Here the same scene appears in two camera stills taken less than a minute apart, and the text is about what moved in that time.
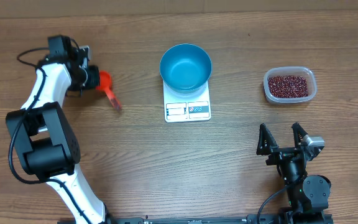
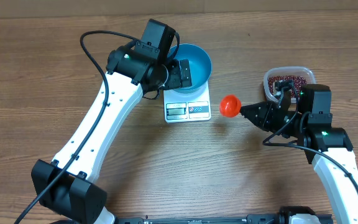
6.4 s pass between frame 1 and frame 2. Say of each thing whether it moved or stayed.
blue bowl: stayed
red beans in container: stayed
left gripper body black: moved
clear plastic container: stayed
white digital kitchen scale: stayed
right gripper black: moved
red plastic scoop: moved
